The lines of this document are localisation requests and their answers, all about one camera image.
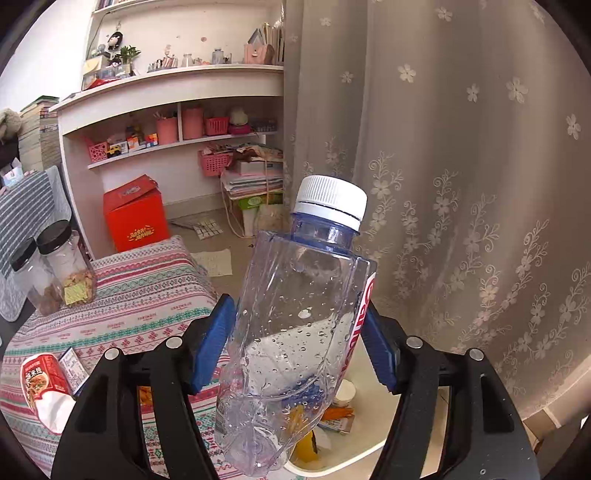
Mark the plastic jar with brown balls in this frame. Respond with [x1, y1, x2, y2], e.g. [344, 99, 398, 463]
[10, 237, 64, 317]

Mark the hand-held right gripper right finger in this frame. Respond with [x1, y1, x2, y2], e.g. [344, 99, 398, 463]
[360, 307, 541, 480]

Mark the small potted plant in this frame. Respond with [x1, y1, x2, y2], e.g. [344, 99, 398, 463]
[115, 45, 140, 78]

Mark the crushed clear plastic bottle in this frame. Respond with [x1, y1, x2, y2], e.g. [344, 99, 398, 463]
[213, 175, 378, 479]

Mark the stack of books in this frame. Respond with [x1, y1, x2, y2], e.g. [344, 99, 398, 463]
[20, 95, 62, 172]

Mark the red cardboard box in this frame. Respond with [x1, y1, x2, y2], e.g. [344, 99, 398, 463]
[102, 174, 171, 253]

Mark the floral lace curtain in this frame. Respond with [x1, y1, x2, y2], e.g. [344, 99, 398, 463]
[281, 0, 591, 432]

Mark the white bookshelf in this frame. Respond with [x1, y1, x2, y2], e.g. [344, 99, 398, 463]
[48, 0, 285, 259]

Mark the striped quilted sofa cover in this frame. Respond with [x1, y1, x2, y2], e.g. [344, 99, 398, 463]
[0, 165, 73, 324]

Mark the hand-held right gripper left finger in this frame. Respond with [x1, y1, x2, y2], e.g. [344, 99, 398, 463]
[50, 294, 237, 480]

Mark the pink pen cup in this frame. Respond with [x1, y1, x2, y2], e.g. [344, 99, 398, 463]
[181, 107, 206, 140]
[156, 115, 179, 144]

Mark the white paper cup green print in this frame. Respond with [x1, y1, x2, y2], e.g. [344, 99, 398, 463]
[333, 379, 358, 407]

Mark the green tissue box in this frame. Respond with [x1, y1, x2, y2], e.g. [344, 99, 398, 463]
[237, 194, 284, 214]

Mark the large pink basket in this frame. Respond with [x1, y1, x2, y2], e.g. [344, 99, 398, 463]
[198, 150, 232, 179]

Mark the white small carton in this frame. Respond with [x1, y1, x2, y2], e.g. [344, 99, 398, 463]
[59, 346, 89, 398]

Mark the patterned paper sheet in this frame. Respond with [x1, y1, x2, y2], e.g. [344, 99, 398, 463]
[191, 249, 233, 278]

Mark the pink house-shaped box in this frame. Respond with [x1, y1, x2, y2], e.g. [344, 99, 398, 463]
[243, 28, 276, 65]

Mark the pile of papers and books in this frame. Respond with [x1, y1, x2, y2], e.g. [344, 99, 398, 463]
[220, 142, 285, 204]

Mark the plastic jar with crackers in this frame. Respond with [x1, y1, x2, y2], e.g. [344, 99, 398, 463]
[37, 220, 98, 308]

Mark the small tile sheet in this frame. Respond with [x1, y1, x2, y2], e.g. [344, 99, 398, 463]
[191, 220, 223, 240]

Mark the red instant noodle cup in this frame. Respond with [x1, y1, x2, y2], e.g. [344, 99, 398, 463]
[20, 353, 78, 435]

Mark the white plastic waste bin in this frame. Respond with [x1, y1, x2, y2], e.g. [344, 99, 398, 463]
[284, 377, 451, 477]

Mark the yellow snack packet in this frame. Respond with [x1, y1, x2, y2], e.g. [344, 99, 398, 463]
[290, 431, 320, 468]

